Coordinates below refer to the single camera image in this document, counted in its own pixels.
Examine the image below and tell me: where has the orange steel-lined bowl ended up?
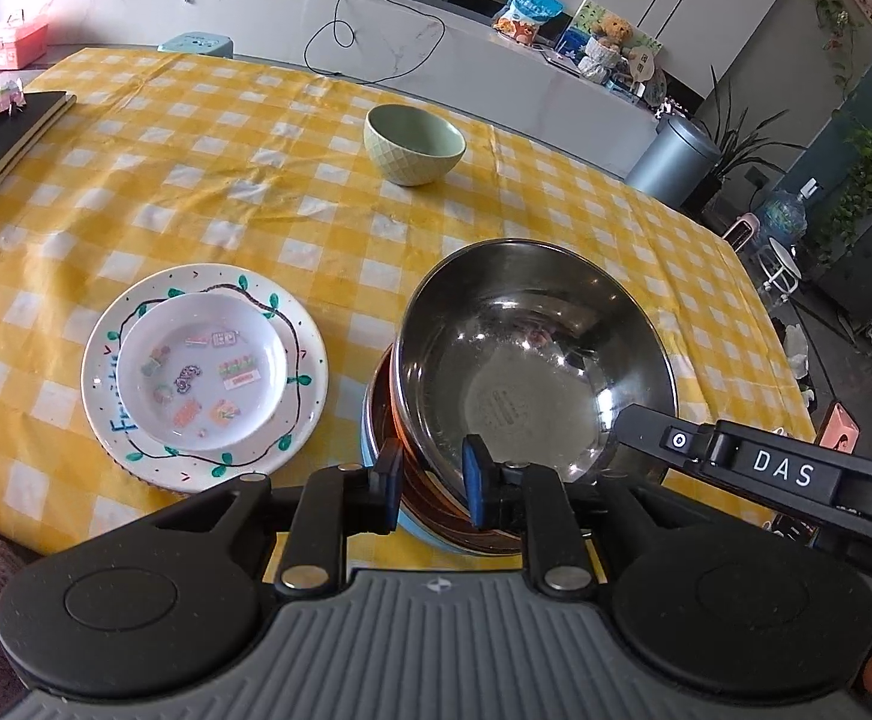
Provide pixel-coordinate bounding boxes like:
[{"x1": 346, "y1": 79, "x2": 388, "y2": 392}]
[{"x1": 367, "y1": 346, "x2": 527, "y2": 553}]

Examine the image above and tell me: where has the white fruit-pattern plate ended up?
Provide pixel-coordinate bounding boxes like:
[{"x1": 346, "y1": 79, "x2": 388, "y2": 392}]
[{"x1": 81, "y1": 263, "x2": 330, "y2": 494}]

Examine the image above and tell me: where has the plain steel bowl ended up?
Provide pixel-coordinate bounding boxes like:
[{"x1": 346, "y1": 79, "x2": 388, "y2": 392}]
[{"x1": 390, "y1": 239, "x2": 676, "y2": 499}]

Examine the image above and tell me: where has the small white sticker plate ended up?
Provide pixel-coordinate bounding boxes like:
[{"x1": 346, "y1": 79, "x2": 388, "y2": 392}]
[{"x1": 116, "y1": 291, "x2": 287, "y2": 455}]

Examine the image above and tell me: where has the green ceramic bowl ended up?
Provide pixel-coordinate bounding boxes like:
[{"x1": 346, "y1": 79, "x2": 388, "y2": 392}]
[{"x1": 364, "y1": 104, "x2": 467, "y2": 187}]

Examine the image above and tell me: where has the water dispenser bottle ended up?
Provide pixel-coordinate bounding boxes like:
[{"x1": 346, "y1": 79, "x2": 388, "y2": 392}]
[{"x1": 755, "y1": 177, "x2": 818, "y2": 247}]

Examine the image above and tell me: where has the grey metal trash bin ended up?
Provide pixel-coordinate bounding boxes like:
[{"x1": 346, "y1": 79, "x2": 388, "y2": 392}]
[{"x1": 625, "y1": 115, "x2": 722, "y2": 208}]

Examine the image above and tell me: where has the potted green plant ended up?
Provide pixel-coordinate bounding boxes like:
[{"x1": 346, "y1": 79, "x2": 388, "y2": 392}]
[{"x1": 688, "y1": 68, "x2": 805, "y2": 224}]

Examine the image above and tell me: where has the white marble tv cabinet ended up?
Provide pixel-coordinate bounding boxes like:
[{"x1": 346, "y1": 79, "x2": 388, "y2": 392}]
[{"x1": 0, "y1": 0, "x2": 655, "y2": 177}]

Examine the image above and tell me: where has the teddy bear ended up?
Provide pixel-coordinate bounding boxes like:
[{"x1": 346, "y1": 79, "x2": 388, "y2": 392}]
[{"x1": 594, "y1": 11, "x2": 633, "y2": 54}]

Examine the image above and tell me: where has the blue plastic stool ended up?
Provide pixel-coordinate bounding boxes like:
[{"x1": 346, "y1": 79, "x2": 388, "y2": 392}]
[{"x1": 157, "y1": 31, "x2": 234, "y2": 59}]

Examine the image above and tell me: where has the blue snack bag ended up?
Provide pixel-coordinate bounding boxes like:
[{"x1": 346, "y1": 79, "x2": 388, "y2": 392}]
[{"x1": 493, "y1": 0, "x2": 564, "y2": 46}]

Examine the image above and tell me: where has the red box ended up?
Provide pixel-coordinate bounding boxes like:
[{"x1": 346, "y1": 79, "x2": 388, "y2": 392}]
[{"x1": 0, "y1": 13, "x2": 49, "y2": 71}]

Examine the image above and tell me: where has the black power cable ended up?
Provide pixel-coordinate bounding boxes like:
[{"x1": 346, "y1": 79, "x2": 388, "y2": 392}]
[{"x1": 302, "y1": 0, "x2": 449, "y2": 88}]

